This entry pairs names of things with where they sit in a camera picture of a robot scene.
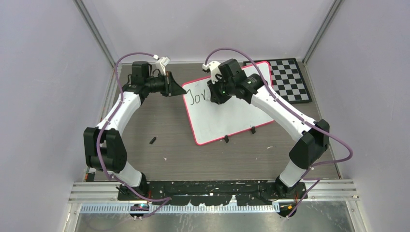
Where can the slotted cable duct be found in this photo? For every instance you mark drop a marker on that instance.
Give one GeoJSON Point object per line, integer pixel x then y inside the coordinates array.
{"type": "Point", "coordinates": [99, 208]}

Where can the pink framed whiteboard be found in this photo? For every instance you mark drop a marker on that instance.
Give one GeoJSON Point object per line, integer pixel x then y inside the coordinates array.
{"type": "Point", "coordinates": [211, 122]}

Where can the black marker cap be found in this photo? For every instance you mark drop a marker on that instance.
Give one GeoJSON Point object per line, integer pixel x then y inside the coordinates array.
{"type": "Point", "coordinates": [152, 140]}

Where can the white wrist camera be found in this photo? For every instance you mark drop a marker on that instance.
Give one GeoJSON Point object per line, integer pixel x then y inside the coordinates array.
{"type": "Point", "coordinates": [213, 69]}
{"type": "Point", "coordinates": [161, 64]}

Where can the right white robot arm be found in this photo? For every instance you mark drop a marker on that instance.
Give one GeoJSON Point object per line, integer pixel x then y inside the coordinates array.
{"type": "Point", "coordinates": [228, 79]}

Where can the black white checkerboard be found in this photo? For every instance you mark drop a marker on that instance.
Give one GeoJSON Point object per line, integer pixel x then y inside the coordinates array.
{"type": "Point", "coordinates": [287, 80]}

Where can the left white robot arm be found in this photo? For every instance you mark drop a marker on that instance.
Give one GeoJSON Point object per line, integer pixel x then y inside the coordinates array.
{"type": "Point", "coordinates": [104, 148]}

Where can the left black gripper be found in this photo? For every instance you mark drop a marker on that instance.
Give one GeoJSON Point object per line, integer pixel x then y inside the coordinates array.
{"type": "Point", "coordinates": [171, 88]}

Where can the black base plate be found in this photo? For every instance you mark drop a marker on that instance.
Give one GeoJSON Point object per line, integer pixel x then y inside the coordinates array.
{"type": "Point", "coordinates": [213, 193]}

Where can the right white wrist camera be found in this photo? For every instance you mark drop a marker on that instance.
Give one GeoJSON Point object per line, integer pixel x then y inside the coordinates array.
{"type": "Point", "coordinates": [213, 69]}

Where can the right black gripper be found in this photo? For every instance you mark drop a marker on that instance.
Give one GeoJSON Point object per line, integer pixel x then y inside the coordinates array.
{"type": "Point", "coordinates": [216, 96]}

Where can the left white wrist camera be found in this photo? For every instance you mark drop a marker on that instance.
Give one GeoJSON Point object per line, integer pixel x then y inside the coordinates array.
{"type": "Point", "coordinates": [161, 64]}

